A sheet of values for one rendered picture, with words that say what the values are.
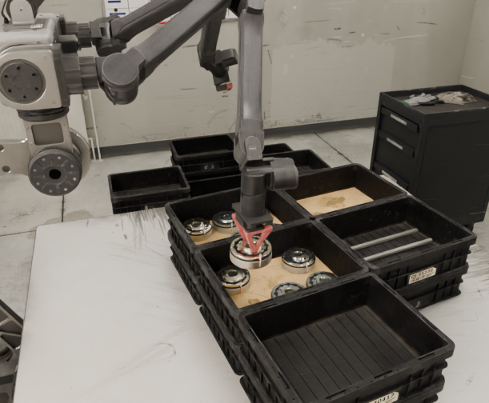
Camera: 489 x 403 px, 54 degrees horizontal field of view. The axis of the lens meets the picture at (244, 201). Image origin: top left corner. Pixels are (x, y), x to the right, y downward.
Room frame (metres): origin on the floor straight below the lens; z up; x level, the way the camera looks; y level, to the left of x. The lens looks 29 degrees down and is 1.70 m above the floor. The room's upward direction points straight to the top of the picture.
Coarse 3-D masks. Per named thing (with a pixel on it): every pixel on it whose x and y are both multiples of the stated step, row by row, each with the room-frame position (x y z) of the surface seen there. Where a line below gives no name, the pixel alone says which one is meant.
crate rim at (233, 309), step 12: (276, 228) 1.25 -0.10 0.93; (288, 228) 1.25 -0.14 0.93; (228, 240) 1.18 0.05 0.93; (336, 240) 1.18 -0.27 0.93; (348, 252) 1.12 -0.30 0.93; (204, 264) 1.06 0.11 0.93; (360, 264) 1.06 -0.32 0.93; (216, 276) 1.01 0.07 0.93; (348, 276) 1.01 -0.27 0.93; (216, 288) 0.97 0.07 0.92; (312, 288) 0.96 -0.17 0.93; (228, 300) 0.91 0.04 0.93; (276, 300) 0.91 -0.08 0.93; (240, 312) 0.87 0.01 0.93
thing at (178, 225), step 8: (216, 192) 1.49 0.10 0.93; (224, 192) 1.49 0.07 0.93; (280, 192) 1.48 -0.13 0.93; (184, 200) 1.43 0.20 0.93; (192, 200) 1.43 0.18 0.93; (288, 200) 1.43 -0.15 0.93; (168, 208) 1.37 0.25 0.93; (296, 208) 1.38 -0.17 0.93; (168, 216) 1.36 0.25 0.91; (176, 216) 1.32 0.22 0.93; (304, 216) 1.32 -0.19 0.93; (176, 224) 1.28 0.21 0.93; (280, 224) 1.27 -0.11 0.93; (288, 224) 1.27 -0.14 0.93; (184, 232) 1.22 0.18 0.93; (184, 240) 1.21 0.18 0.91; (192, 240) 1.18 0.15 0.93; (216, 240) 1.18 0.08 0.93; (224, 240) 1.18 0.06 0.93; (192, 248) 1.15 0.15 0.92
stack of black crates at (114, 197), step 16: (112, 176) 2.34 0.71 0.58; (128, 176) 2.36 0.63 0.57; (144, 176) 2.39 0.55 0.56; (160, 176) 2.42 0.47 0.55; (176, 176) 2.44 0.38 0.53; (112, 192) 2.13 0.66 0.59; (128, 192) 2.33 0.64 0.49; (144, 192) 2.33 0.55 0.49; (160, 192) 2.13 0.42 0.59; (176, 192) 2.16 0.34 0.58; (112, 208) 2.16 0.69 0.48; (128, 208) 2.09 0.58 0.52; (144, 208) 2.11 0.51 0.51
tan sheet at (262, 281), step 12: (276, 264) 1.20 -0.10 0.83; (252, 276) 1.14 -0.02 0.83; (264, 276) 1.14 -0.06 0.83; (276, 276) 1.14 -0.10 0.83; (288, 276) 1.14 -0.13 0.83; (300, 276) 1.14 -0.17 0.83; (252, 288) 1.08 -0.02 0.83; (264, 288) 1.08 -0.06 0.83; (240, 300) 1.03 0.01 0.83; (252, 300) 1.03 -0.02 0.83; (264, 300) 1.03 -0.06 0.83
